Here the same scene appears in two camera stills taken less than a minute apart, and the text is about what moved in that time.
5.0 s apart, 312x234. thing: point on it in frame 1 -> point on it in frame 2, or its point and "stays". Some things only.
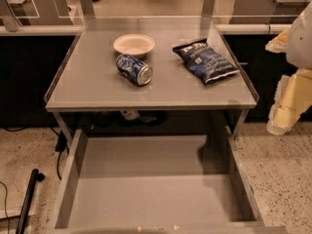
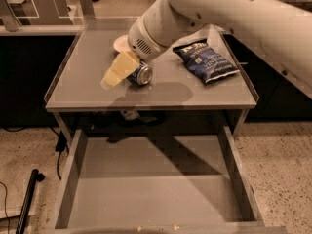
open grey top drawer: (179, 180) stays
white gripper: (300, 48) -> (140, 43)
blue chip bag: (204, 61) stays
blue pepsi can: (135, 70) stays
